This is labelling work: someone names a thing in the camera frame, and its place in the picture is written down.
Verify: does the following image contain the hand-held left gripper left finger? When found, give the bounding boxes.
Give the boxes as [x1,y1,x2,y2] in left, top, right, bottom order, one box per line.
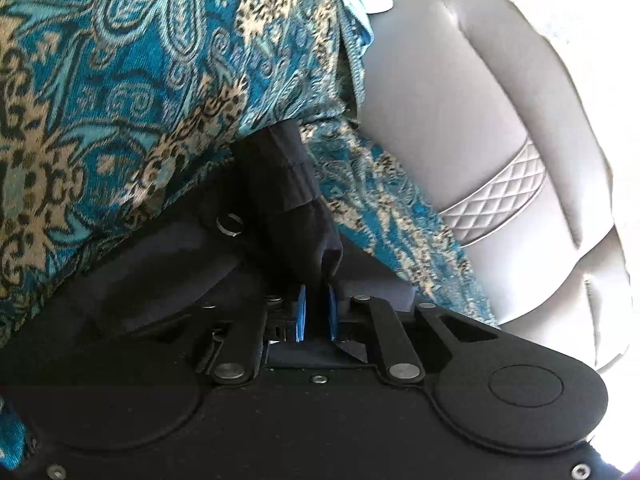
[150,285,308,387]

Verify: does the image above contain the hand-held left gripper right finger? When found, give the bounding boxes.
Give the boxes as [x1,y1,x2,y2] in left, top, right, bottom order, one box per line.
[324,282,501,383]

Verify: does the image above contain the black pants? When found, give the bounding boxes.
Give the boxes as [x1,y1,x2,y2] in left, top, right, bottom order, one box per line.
[0,122,416,396]

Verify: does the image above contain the beige leather headboard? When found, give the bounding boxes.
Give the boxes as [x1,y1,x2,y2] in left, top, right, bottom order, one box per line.
[357,0,640,376]

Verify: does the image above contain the teal paisley patterned blanket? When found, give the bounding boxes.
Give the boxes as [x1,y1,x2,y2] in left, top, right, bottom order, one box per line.
[0,0,498,461]

